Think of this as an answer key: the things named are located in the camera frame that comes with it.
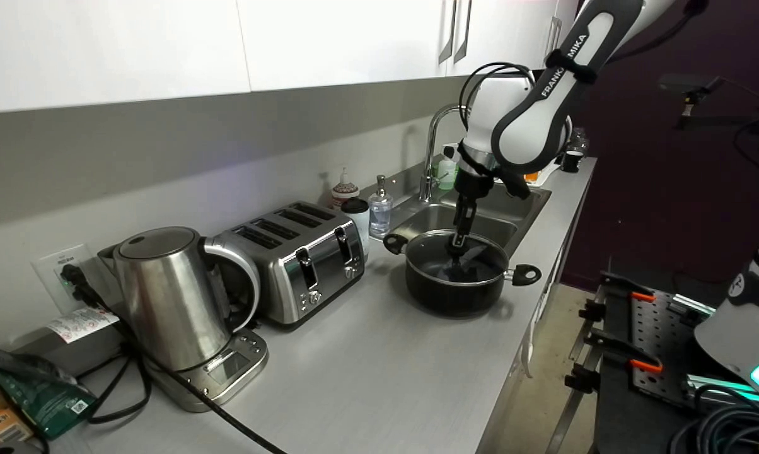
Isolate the white upper cabinet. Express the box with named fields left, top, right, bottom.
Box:
left=0, top=0, right=582, bottom=116

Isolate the grey base cabinet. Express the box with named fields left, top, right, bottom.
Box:
left=478, top=167, right=600, bottom=454

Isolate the black power cord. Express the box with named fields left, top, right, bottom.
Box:
left=59, top=263, right=289, bottom=454

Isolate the white paper tag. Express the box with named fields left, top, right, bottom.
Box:
left=48, top=304, right=122, bottom=346

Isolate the silver kettle base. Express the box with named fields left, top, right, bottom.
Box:
left=147, top=328, right=274, bottom=414

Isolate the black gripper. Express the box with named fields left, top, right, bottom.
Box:
left=450, top=162, right=494, bottom=256

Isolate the white wall outlet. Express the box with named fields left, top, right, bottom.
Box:
left=34, top=242, right=97, bottom=317

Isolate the grey robot base teal light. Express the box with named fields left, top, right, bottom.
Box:
left=692, top=212, right=759, bottom=398

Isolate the stainless steel electric kettle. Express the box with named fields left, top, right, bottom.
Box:
left=111, top=225, right=266, bottom=372

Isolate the black pegboard table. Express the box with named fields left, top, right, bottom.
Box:
left=562, top=266, right=759, bottom=454

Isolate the chrome gooseneck faucet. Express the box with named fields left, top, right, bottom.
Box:
left=422, top=100, right=464, bottom=203

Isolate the black two-handled pot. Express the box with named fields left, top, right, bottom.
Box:
left=383, top=227, right=542, bottom=321

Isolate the white tumbler with black lid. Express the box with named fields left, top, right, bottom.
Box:
left=340, top=197, right=373, bottom=246

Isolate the clear soap dispenser bottle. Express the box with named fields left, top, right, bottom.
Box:
left=366, top=172, right=396, bottom=239

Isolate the black clamp with orange tip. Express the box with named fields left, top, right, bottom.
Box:
left=577, top=331, right=669, bottom=380
left=600, top=271, right=659, bottom=311

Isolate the silver four-slot toaster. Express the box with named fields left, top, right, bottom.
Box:
left=213, top=200, right=371, bottom=328

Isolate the silver cabinet handle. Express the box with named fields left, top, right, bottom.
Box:
left=451, top=0, right=475, bottom=66
left=436, top=0, right=455, bottom=67

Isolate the glass lid with black knob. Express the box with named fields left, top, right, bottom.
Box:
left=412, top=234, right=509, bottom=284

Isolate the orange container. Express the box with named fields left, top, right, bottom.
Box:
left=521, top=162, right=557, bottom=190

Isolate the green foil packet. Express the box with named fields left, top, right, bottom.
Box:
left=0, top=336, right=100, bottom=443

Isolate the pale green soap bottle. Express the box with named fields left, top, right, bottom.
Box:
left=435, top=144, right=461, bottom=193

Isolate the stainless steel double sink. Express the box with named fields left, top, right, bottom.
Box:
left=355, top=162, right=557, bottom=255

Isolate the dark cable bundle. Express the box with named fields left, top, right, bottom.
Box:
left=672, top=380, right=759, bottom=454

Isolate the black camera on stand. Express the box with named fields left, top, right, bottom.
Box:
left=656, top=72, right=759, bottom=128

